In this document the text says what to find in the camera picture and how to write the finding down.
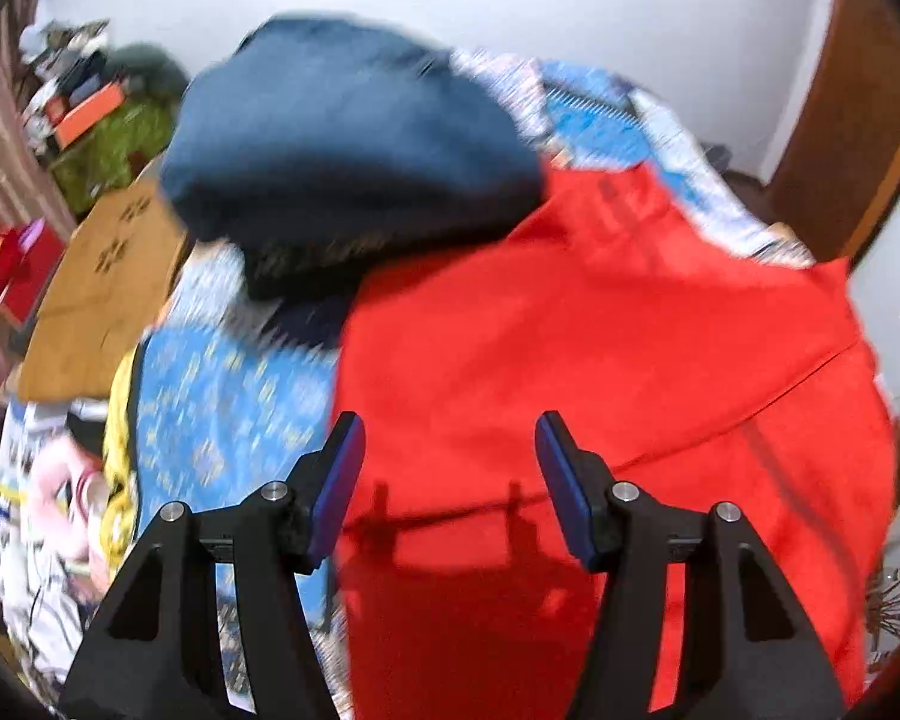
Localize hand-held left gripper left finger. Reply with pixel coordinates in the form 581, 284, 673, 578
58, 411, 366, 720

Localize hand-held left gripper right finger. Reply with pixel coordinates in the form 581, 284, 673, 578
535, 411, 848, 720

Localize red garment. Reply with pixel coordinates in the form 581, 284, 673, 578
330, 165, 899, 720

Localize blue denim clothes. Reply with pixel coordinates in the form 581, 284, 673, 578
157, 13, 550, 293

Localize patchwork printed blanket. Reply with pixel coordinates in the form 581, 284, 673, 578
105, 49, 818, 720

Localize black cloth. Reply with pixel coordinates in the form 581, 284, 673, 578
241, 240, 368, 352

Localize yellow cloth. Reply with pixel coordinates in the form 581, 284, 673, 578
99, 351, 147, 590

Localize wooden door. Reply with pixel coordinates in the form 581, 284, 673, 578
765, 0, 900, 265

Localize dried twigs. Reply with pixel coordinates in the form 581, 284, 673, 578
866, 559, 900, 665

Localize cartoon printed sheet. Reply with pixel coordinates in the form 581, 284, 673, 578
0, 396, 125, 680

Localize brown cardboard box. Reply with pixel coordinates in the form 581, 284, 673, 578
15, 180, 190, 402

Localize red box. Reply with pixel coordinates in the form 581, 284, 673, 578
0, 219, 66, 329

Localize green cloth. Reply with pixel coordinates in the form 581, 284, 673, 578
49, 45, 190, 215

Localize orange box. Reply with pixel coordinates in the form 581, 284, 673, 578
52, 82, 130, 149

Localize pile of clutter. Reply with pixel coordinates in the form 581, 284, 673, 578
16, 18, 112, 137

